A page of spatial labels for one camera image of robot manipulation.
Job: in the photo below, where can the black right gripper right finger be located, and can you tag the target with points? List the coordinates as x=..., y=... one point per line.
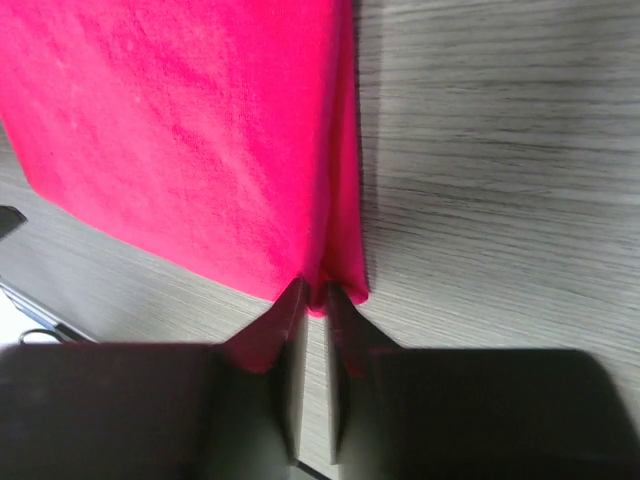
x=471, y=413

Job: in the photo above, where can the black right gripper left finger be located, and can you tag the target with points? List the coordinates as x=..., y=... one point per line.
x=229, y=410

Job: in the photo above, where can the pink t shirt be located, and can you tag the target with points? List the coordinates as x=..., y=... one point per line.
x=219, y=135

